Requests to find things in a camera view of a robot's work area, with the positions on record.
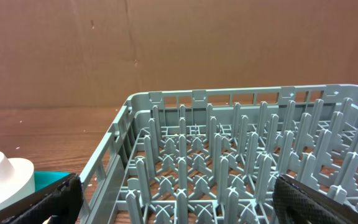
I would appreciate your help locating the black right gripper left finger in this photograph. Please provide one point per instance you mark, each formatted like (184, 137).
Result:
(59, 202)

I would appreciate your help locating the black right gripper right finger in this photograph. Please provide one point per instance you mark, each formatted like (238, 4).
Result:
(294, 202)

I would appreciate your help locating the teal plastic tray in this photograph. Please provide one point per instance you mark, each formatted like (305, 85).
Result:
(45, 178)

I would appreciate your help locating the white bowl with cup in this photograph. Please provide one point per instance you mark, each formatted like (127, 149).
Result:
(16, 180)

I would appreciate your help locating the grey plastic dish rack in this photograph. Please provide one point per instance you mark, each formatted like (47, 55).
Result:
(213, 156)

